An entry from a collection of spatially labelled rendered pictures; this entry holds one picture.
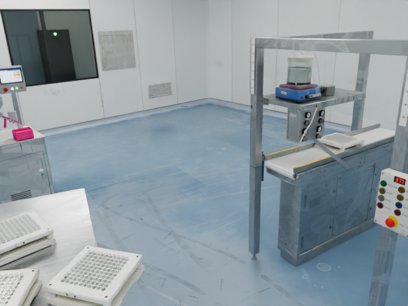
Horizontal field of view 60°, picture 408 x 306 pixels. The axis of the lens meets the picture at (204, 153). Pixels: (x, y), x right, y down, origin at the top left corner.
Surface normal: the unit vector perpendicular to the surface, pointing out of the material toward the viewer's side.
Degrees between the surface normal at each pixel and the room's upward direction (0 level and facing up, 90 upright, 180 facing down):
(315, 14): 90
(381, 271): 90
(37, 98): 90
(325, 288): 0
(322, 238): 89
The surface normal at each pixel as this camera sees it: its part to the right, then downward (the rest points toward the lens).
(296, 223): -0.84, 0.21
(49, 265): -0.04, -0.94
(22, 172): 0.64, 0.24
